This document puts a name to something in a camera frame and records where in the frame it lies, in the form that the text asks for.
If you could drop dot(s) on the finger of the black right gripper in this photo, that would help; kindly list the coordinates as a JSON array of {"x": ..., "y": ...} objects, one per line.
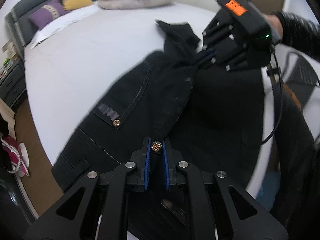
[
  {"x": 235, "y": 57},
  {"x": 216, "y": 34}
]

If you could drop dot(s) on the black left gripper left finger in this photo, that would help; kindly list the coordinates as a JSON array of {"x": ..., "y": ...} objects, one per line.
[{"x": 96, "y": 206}]

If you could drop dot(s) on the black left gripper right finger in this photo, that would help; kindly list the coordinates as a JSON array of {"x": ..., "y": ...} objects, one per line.
[{"x": 217, "y": 206}]

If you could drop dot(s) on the black denim pants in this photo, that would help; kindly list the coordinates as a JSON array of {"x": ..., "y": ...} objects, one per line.
[{"x": 213, "y": 117}]

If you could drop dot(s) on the person's right hand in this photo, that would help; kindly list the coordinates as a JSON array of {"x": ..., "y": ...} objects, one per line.
[{"x": 275, "y": 33}]

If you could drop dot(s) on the black leather jacket sleeve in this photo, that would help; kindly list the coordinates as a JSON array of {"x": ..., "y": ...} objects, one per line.
[{"x": 299, "y": 33}]

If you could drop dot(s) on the black mesh chair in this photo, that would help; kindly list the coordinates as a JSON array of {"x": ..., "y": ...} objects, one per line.
[{"x": 302, "y": 79}]

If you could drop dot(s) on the person's dark trouser leg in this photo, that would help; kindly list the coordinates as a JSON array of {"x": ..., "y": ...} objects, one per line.
[{"x": 296, "y": 205}]

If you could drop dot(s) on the dark grey nightstand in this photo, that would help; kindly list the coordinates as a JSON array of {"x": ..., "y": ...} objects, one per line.
[{"x": 13, "y": 83}]

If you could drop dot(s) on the white pillow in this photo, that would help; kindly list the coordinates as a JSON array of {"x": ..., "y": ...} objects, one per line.
[{"x": 60, "y": 23}]

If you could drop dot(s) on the purple cushion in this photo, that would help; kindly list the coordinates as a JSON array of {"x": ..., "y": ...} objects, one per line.
[{"x": 47, "y": 13}]

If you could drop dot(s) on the dark grey headboard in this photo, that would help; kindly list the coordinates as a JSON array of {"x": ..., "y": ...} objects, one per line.
[{"x": 20, "y": 29}]

